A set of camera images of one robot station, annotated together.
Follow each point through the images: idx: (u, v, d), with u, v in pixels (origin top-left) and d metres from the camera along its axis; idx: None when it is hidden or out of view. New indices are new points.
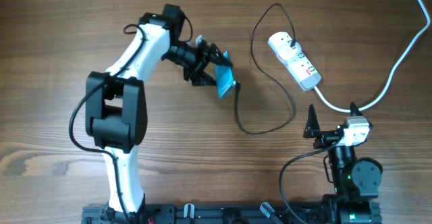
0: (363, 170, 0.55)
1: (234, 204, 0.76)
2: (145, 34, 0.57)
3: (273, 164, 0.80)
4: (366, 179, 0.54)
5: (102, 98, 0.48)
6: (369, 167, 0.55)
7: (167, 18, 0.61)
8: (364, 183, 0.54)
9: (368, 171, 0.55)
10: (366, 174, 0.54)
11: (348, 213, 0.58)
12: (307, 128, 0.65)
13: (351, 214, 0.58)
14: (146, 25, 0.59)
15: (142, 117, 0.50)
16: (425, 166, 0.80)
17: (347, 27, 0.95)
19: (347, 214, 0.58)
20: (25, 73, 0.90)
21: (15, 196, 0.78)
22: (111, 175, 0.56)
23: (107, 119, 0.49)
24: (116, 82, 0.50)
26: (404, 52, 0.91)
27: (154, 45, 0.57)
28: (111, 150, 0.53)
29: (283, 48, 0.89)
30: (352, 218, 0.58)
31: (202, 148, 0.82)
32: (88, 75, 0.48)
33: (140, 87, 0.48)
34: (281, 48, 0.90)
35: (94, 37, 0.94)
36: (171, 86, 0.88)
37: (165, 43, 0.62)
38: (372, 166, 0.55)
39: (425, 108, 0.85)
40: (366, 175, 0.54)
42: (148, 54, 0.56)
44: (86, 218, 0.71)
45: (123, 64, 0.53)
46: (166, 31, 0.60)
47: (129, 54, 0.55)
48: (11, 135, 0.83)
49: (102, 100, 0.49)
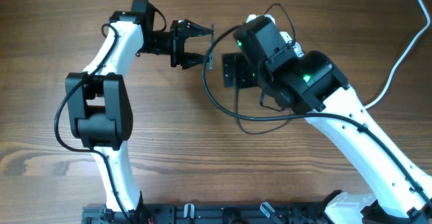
0: (266, 37, 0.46)
1: (235, 204, 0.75)
2: (117, 31, 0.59)
3: (273, 164, 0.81)
4: (279, 40, 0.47)
5: (84, 96, 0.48)
6: (269, 30, 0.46)
7: (137, 14, 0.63)
8: (277, 44, 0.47)
9: (271, 35, 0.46)
10: (272, 39, 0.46)
11: (301, 78, 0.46)
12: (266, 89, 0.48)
13: (303, 77, 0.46)
14: (117, 22, 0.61)
15: (125, 113, 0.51)
16: (425, 166, 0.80)
17: (347, 27, 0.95)
19: (300, 80, 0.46)
20: (25, 72, 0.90)
21: (15, 196, 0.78)
22: (104, 175, 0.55)
23: (92, 118, 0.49)
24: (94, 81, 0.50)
26: (403, 52, 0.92)
27: (127, 40, 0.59)
28: (101, 148, 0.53)
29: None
30: (308, 81, 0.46)
31: (201, 148, 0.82)
32: (67, 77, 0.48)
33: (120, 81, 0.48)
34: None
35: (94, 37, 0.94)
36: (171, 85, 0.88)
37: (139, 38, 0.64)
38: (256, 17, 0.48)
39: (424, 108, 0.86)
40: (261, 38, 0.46)
42: (123, 49, 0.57)
44: (86, 218, 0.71)
45: (99, 62, 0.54)
46: (138, 25, 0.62)
47: (104, 51, 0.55)
48: (11, 135, 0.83)
49: (84, 99, 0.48)
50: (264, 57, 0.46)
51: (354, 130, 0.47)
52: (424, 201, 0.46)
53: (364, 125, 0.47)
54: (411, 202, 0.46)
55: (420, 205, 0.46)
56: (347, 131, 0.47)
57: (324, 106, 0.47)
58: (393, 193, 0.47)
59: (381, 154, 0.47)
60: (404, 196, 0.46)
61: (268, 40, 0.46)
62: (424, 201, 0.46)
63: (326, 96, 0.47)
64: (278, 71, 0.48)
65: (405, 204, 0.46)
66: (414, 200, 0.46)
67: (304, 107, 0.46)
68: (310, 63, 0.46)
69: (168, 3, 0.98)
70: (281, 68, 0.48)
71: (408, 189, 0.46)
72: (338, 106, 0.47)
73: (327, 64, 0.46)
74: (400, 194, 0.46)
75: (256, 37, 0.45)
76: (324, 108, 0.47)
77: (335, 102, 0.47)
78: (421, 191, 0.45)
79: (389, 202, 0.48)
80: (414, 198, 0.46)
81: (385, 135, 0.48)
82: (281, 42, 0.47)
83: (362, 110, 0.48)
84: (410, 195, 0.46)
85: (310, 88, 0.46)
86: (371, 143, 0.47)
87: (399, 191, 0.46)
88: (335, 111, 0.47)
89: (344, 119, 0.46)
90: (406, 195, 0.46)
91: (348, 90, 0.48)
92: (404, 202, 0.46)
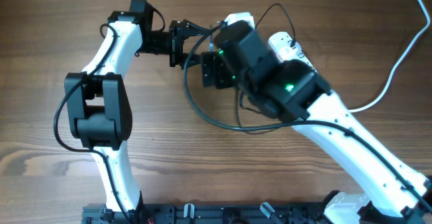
0: (250, 44, 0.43)
1: (235, 204, 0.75)
2: (115, 31, 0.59)
3: (273, 164, 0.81)
4: (262, 48, 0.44)
5: (83, 96, 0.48)
6: (252, 38, 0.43)
7: (136, 14, 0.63)
8: (259, 52, 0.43)
9: (254, 44, 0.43)
10: (256, 47, 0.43)
11: (283, 86, 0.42)
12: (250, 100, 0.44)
13: (285, 85, 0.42)
14: (115, 22, 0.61)
15: (125, 113, 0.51)
16: (426, 166, 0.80)
17: (347, 27, 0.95)
19: (282, 88, 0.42)
20: (25, 72, 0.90)
21: (15, 196, 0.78)
22: (103, 175, 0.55)
23: (91, 118, 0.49)
24: (94, 81, 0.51)
26: (403, 52, 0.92)
27: (126, 41, 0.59)
28: (101, 148, 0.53)
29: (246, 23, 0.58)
30: (291, 90, 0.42)
31: (201, 148, 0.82)
32: (66, 77, 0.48)
33: (119, 81, 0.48)
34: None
35: (94, 37, 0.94)
36: (171, 85, 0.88)
37: (137, 38, 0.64)
38: (239, 25, 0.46)
39: (424, 108, 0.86)
40: (244, 48, 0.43)
42: (121, 49, 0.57)
44: (86, 218, 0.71)
45: (98, 61, 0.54)
46: (136, 25, 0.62)
47: (102, 51, 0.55)
48: (12, 135, 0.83)
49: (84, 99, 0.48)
50: (249, 65, 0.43)
51: (340, 135, 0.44)
52: (417, 199, 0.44)
53: (349, 129, 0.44)
54: (403, 202, 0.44)
55: (412, 203, 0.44)
56: (334, 137, 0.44)
57: (308, 113, 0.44)
58: (385, 193, 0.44)
59: (370, 157, 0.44)
60: (397, 196, 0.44)
61: (250, 48, 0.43)
62: (416, 199, 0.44)
63: (310, 104, 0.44)
64: (262, 79, 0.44)
65: (398, 204, 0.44)
66: (406, 199, 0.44)
67: (289, 116, 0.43)
68: (293, 71, 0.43)
69: (169, 3, 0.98)
70: (266, 76, 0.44)
71: (399, 189, 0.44)
72: (322, 111, 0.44)
73: (309, 71, 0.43)
74: (392, 195, 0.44)
75: (239, 46, 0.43)
76: (309, 115, 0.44)
77: (320, 108, 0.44)
78: (413, 190, 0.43)
79: (382, 201, 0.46)
80: (406, 196, 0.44)
81: (372, 136, 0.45)
82: (264, 51, 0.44)
83: (347, 114, 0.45)
84: (403, 194, 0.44)
85: (293, 97, 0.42)
86: (359, 146, 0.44)
87: (391, 191, 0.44)
88: (319, 118, 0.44)
89: (331, 126, 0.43)
90: (399, 195, 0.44)
91: (332, 95, 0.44)
92: (396, 202, 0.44)
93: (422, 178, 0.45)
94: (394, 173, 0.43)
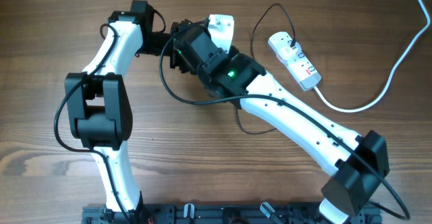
0: (200, 44, 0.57)
1: (235, 204, 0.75)
2: (116, 31, 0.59)
3: (273, 163, 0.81)
4: (212, 46, 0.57)
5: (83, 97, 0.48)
6: (202, 39, 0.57)
7: (136, 14, 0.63)
8: (210, 50, 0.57)
9: (204, 44, 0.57)
10: (206, 46, 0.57)
11: (227, 74, 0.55)
12: (205, 86, 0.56)
13: (229, 73, 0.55)
14: (116, 22, 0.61)
15: (125, 113, 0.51)
16: (425, 165, 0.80)
17: (347, 27, 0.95)
19: (226, 75, 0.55)
20: (25, 72, 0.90)
21: (15, 196, 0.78)
22: (103, 175, 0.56)
23: (91, 118, 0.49)
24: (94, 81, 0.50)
26: (403, 52, 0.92)
27: (126, 41, 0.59)
28: (101, 149, 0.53)
29: (225, 24, 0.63)
30: (233, 77, 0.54)
31: (201, 148, 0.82)
32: (66, 77, 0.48)
33: (119, 81, 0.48)
34: (227, 32, 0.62)
35: (94, 37, 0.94)
36: (171, 85, 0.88)
37: (138, 38, 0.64)
38: (192, 30, 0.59)
39: (424, 108, 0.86)
40: (196, 47, 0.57)
42: (121, 49, 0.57)
44: (86, 218, 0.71)
45: (98, 62, 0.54)
46: (137, 25, 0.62)
47: (103, 52, 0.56)
48: (12, 135, 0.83)
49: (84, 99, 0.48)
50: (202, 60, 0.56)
51: (275, 105, 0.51)
52: (349, 152, 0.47)
53: (281, 98, 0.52)
54: (336, 156, 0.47)
55: (345, 156, 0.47)
56: (269, 107, 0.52)
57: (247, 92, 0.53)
58: (320, 151, 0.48)
59: (302, 121, 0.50)
60: (329, 150, 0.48)
61: (202, 47, 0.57)
62: (349, 153, 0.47)
63: (250, 84, 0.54)
64: (214, 71, 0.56)
65: (333, 158, 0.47)
66: (339, 154, 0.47)
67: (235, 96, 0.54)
68: (237, 63, 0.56)
69: (169, 3, 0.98)
70: (217, 68, 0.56)
71: (333, 145, 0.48)
72: (258, 89, 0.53)
73: (246, 61, 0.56)
74: (325, 150, 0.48)
75: (192, 46, 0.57)
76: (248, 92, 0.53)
77: (256, 86, 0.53)
78: (342, 144, 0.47)
79: (322, 162, 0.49)
80: (338, 152, 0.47)
81: (304, 104, 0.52)
82: (214, 49, 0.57)
83: (280, 88, 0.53)
84: (335, 149, 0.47)
85: (235, 80, 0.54)
86: (292, 113, 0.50)
87: (323, 148, 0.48)
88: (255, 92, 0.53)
89: (262, 96, 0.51)
90: (331, 150, 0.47)
91: (266, 75, 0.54)
92: (330, 156, 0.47)
93: (354, 135, 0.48)
94: (322, 130, 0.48)
